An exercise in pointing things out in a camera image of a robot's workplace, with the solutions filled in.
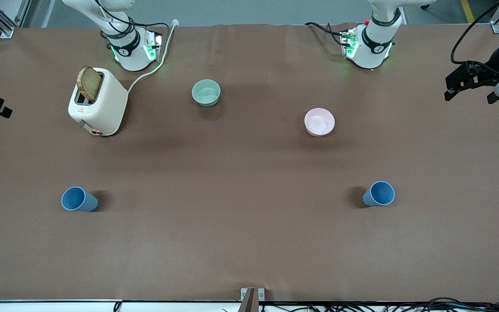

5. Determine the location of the base connector plate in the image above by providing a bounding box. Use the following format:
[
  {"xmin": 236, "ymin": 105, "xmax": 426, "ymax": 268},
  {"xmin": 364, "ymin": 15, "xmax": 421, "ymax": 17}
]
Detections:
[
  {"xmin": 340, "ymin": 28, "xmax": 359, "ymax": 60},
  {"xmin": 145, "ymin": 32, "xmax": 163, "ymax": 62}
]

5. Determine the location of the black left base cable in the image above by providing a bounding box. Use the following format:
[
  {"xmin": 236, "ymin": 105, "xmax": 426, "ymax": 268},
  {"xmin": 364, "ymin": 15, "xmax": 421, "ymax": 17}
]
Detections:
[{"xmin": 305, "ymin": 22, "xmax": 350, "ymax": 46}]

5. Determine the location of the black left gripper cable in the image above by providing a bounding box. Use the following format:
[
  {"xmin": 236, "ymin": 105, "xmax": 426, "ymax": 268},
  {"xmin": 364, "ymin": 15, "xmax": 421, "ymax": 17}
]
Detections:
[{"xmin": 450, "ymin": 0, "xmax": 499, "ymax": 66}]

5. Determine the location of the pink plastic bowl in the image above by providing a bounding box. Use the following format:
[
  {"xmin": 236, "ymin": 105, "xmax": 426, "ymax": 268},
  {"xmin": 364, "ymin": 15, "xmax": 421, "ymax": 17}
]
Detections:
[{"xmin": 304, "ymin": 107, "xmax": 336, "ymax": 137}]

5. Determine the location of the blue plastic cup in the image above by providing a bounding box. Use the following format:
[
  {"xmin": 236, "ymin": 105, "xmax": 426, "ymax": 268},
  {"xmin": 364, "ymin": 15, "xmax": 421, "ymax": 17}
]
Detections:
[
  {"xmin": 61, "ymin": 186, "xmax": 99, "ymax": 212},
  {"xmin": 363, "ymin": 181, "xmax": 395, "ymax": 207}
]

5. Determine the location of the right base connector plate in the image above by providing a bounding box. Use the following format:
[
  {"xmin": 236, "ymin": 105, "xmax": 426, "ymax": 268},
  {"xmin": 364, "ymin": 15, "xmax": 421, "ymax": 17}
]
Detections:
[{"xmin": 145, "ymin": 32, "xmax": 163, "ymax": 62}]

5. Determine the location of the green plastic bowl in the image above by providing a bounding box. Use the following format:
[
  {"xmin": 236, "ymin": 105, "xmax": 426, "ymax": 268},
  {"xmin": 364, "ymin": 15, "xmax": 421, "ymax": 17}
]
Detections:
[{"xmin": 191, "ymin": 79, "xmax": 221, "ymax": 107}]

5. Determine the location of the brown bread slice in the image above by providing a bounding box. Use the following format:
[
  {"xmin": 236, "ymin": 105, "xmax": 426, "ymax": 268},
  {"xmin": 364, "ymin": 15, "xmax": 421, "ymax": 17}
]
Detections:
[{"xmin": 77, "ymin": 66, "xmax": 103, "ymax": 103}]

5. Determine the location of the white toaster power cable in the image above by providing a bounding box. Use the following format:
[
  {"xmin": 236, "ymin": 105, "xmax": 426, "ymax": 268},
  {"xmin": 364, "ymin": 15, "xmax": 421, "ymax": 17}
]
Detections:
[{"xmin": 127, "ymin": 19, "xmax": 179, "ymax": 94}]

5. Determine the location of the cream white toaster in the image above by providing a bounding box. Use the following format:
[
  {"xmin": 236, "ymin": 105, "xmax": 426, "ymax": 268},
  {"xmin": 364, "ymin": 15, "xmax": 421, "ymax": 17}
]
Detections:
[{"xmin": 68, "ymin": 67, "xmax": 129, "ymax": 137}]

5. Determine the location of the left base connector plate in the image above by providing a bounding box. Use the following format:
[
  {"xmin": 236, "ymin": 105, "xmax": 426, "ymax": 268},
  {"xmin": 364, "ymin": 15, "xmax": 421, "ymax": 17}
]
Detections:
[{"xmin": 340, "ymin": 28, "xmax": 359, "ymax": 60}]

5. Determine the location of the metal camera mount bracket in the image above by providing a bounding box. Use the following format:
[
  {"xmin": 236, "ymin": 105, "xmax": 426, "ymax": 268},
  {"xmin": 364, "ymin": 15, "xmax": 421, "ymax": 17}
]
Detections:
[{"xmin": 240, "ymin": 288, "xmax": 266, "ymax": 312}]

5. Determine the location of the black cable bundle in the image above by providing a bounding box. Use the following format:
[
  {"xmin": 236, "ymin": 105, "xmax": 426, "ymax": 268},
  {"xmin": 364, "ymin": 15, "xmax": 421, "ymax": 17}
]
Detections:
[{"xmin": 260, "ymin": 297, "xmax": 499, "ymax": 312}]

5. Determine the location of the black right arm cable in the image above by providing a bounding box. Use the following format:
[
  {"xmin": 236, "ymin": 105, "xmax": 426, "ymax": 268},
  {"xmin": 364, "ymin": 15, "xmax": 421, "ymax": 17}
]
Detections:
[{"xmin": 94, "ymin": 0, "xmax": 170, "ymax": 42}]

